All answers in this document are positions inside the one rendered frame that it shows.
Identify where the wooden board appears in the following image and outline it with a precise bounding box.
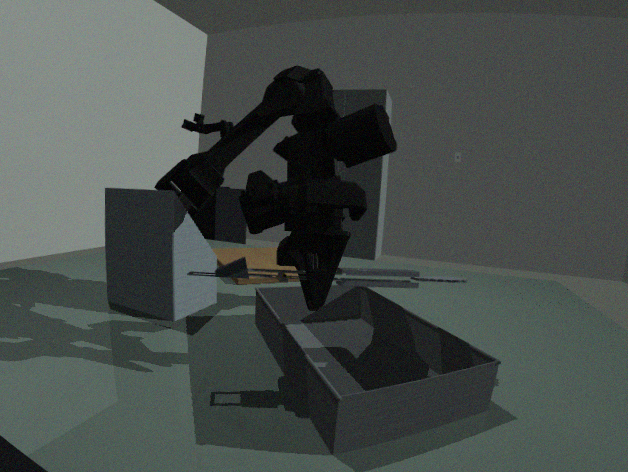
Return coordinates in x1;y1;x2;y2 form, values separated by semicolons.
211;247;297;285

